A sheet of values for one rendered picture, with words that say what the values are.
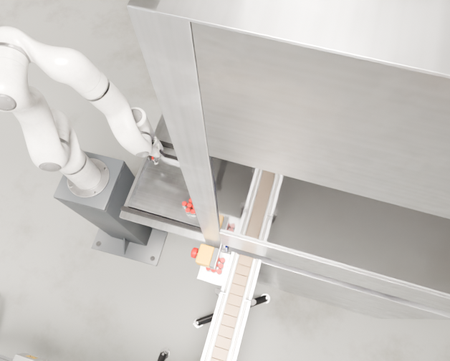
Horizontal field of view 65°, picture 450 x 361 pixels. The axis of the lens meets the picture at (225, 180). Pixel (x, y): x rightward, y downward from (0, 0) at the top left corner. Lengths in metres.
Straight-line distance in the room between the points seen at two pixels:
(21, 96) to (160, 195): 0.76
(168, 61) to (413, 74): 0.25
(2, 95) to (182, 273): 1.67
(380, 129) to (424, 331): 2.25
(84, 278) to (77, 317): 0.23
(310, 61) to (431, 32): 0.11
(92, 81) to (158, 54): 0.66
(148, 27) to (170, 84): 0.09
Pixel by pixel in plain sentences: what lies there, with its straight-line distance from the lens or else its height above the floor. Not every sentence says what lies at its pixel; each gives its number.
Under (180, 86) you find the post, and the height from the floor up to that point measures 1.99.
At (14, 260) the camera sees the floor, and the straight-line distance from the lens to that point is 2.77.
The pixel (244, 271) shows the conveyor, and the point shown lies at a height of 0.93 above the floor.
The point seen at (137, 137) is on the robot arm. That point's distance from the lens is 1.20.
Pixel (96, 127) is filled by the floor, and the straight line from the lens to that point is 2.90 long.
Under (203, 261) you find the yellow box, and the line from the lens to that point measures 1.34.
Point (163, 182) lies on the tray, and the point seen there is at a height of 0.88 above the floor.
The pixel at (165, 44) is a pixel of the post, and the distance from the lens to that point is 0.40.
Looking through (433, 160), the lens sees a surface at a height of 1.96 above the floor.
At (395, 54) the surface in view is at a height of 2.10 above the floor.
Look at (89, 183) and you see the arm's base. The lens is 1.64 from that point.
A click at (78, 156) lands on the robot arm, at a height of 1.11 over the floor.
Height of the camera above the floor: 2.35
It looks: 69 degrees down
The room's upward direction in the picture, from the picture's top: 2 degrees counter-clockwise
